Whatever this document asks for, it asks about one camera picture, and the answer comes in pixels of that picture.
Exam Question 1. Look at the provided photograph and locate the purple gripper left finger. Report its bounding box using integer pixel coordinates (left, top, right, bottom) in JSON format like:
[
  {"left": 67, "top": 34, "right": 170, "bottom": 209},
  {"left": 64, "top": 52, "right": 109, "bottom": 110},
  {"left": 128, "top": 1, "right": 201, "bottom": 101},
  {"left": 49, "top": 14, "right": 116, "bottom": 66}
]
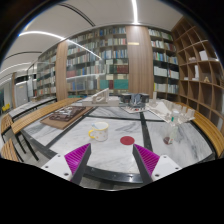
[{"left": 65, "top": 143, "right": 91, "bottom": 185}]

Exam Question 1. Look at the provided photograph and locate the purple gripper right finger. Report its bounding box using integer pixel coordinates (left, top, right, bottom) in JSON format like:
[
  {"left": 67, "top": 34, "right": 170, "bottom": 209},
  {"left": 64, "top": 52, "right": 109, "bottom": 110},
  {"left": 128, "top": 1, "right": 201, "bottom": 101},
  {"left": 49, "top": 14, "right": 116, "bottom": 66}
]
[{"left": 132, "top": 144, "right": 160, "bottom": 184}]

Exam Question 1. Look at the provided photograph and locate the clear plastic water bottle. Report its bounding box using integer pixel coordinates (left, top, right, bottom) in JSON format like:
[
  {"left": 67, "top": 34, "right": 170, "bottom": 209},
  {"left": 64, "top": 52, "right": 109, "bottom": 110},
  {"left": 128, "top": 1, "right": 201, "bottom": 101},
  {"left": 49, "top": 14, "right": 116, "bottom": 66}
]
[{"left": 163, "top": 110, "right": 179, "bottom": 145}]

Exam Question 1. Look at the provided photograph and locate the red round coaster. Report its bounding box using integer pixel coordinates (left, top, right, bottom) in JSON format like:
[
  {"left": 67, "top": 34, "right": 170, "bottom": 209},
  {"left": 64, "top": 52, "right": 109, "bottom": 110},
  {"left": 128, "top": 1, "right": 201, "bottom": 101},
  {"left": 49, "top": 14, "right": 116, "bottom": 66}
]
[{"left": 120, "top": 136, "right": 135, "bottom": 145}]

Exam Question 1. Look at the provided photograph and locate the brown architectural model board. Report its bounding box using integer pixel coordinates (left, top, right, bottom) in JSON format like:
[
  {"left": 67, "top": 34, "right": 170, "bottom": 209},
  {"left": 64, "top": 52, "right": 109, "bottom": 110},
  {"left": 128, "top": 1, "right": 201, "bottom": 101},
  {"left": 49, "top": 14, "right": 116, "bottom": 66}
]
[{"left": 41, "top": 106, "right": 91, "bottom": 130}]

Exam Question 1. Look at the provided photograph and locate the white architectural model right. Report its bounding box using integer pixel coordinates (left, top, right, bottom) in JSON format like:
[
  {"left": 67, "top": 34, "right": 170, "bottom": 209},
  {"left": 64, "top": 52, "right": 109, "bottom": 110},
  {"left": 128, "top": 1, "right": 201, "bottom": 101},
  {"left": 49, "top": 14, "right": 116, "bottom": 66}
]
[{"left": 147, "top": 99, "right": 195, "bottom": 126}]

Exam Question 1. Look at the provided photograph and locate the dark building model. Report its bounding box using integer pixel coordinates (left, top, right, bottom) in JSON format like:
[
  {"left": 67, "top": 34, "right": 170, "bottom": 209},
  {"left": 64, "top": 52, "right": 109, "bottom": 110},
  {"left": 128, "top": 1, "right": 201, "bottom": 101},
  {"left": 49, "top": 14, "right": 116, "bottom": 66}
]
[{"left": 121, "top": 93, "right": 149, "bottom": 109}]

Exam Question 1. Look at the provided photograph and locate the white building model centre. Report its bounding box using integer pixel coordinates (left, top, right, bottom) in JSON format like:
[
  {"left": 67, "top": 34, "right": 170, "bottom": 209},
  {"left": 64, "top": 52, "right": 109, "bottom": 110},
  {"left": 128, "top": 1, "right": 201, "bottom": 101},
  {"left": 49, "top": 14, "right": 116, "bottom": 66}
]
[{"left": 82, "top": 88, "right": 119, "bottom": 107}]

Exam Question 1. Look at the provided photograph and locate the wooden slat bench right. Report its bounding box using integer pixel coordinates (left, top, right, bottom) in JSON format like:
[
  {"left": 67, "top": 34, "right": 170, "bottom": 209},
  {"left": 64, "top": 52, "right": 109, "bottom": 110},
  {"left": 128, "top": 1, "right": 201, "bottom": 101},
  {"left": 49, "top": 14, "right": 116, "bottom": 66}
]
[{"left": 173, "top": 101, "right": 224, "bottom": 158}]

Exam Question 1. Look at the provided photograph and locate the wooden slat bench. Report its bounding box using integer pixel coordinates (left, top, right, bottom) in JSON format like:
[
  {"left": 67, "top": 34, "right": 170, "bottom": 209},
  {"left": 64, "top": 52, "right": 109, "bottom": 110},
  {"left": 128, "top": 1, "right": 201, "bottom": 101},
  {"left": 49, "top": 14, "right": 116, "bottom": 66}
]
[
  {"left": 1, "top": 98, "right": 79, "bottom": 162},
  {"left": 173, "top": 101, "right": 224, "bottom": 158}
]

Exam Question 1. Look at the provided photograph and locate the wooden slat bench left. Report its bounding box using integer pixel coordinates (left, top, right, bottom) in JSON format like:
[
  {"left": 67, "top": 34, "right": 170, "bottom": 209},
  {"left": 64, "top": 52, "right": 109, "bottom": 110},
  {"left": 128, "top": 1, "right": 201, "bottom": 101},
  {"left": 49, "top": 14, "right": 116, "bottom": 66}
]
[{"left": 1, "top": 98, "right": 79, "bottom": 162}]

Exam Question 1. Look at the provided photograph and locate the wooden cubby shelf right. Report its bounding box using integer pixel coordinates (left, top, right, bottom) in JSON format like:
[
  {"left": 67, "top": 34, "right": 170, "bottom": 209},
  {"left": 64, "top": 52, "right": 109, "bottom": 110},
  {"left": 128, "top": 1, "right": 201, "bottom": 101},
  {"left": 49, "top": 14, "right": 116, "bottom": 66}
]
[{"left": 172, "top": 17, "right": 224, "bottom": 136}]

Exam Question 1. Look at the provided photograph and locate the white mug yellow handle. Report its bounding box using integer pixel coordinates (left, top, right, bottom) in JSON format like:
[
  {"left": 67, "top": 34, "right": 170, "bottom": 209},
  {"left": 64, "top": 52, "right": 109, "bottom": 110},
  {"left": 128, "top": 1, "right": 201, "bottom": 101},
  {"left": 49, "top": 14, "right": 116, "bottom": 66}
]
[{"left": 88, "top": 122, "right": 109, "bottom": 142}]

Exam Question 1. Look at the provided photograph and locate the large wooden bookshelf wall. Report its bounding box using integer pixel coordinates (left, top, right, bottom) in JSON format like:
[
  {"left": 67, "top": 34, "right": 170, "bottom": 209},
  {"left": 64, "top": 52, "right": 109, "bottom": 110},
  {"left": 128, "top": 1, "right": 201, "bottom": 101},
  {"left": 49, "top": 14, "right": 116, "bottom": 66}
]
[{"left": 35, "top": 25, "right": 179, "bottom": 99}]

